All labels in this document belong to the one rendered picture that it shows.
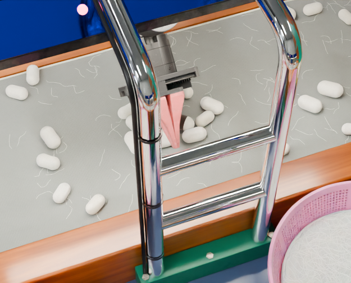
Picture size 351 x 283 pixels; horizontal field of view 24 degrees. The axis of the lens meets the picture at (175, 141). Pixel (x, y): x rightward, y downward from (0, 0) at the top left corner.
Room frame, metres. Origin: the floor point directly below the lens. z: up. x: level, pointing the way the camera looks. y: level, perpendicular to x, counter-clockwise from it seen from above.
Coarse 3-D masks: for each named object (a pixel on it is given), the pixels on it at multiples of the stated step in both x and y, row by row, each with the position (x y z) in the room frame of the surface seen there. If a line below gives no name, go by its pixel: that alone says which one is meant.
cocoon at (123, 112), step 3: (126, 105) 0.72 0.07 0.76; (129, 105) 0.72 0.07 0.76; (120, 108) 0.72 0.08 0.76; (123, 108) 0.72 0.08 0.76; (126, 108) 0.72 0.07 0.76; (129, 108) 0.72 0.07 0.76; (120, 111) 0.71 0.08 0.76; (123, 111) 0.71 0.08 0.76; (126, 111) 0.71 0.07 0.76; (129, 111) 0.71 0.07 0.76; (120, 114) 0.71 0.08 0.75; (123, 114) 0.71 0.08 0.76; (126, 114) 0.71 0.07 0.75; (129, 114) 0.71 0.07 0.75; (120, 117) 0.71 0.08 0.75; (123, 117) 0.71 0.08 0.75; (126, 117) 0.71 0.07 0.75
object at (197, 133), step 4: (192, 128) 0.68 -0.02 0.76; (196, 128) 0.68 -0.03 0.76; (200, 128) 0.68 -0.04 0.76; (184, 132) 0.67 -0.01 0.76; (188, 132) 0.67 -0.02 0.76; (192, 132) 0.67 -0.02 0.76; (196, 132) 0.67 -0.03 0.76; (200, 132) 0.67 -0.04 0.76; (204, 132) 0.67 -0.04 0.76; (184, 136) 0.67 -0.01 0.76; (188, 136) 0.67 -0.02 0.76; (192, 136) 0.67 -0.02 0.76; (196, 136) 0.67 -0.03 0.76; (200, 136) 0.67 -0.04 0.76; (204, 136) 0.67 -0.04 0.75; (184, 140) 0.67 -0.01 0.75; (188, 140) 0.66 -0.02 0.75; (192, 140) 0.66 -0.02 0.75; (196, 140) 0.67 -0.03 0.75
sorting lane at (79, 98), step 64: (320, 0) 0.95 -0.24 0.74; (64, 64) 0.82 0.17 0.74; (192, 64) 0.82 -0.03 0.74; (256, 64) 0.82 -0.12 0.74; (320, 64) 0.82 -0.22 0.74; (0, 128) 0.69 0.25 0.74; (64, 128) 0.69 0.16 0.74; (128, 128) 0.69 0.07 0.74; (320, 128) 0.69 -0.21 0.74; (0, 192) 0.59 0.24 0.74; (128, 192) 0.59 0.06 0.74
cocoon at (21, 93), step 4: (8, 88) 0.75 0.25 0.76; (12, 88) 0.75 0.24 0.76; (16, 88) 0.75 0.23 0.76; (20, 88) 0.75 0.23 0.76; (24, 88) 0.75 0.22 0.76; (8, 92) 0.75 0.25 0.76; (12, 92) 0.75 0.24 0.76; (16, 92) 0.75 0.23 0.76; (20, 92) 0.75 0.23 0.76; (24, 92) 0.75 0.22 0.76; (8, 96) 0.75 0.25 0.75; (12, 96) 0.74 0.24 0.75; (16, 96) 0.74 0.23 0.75; (20, 96) 0.74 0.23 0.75; (24, 96) 0.74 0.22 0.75
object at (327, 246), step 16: (320, 224) 0.54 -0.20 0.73; (336, 224) 0.54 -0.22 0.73; (304, 240) 0.52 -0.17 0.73; (320, 240) 0.52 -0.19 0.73; (336, 240) 0.51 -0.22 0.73; (288, 256) 0.49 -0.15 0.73; (304, 256) 0.49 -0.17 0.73; (320, 256) 0.49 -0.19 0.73; (336, 256) 0.49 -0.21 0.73; (288, 272) 0.47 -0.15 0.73; (304, 272) 0.47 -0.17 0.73; (320, 272) 0.47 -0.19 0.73; (336, 272) 0.47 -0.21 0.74
